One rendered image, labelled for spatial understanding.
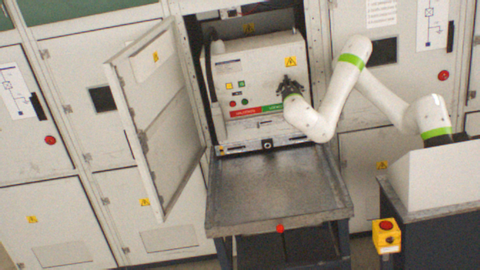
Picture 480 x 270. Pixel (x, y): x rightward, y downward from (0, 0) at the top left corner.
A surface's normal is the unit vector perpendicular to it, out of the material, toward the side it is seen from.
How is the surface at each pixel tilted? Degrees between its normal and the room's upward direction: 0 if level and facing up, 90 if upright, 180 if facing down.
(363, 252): 0
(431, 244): 90
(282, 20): 90
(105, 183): 90
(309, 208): 0
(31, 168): 90
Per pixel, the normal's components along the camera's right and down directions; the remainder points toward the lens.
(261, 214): -0.16, -0.86
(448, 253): 0.08, 0.48
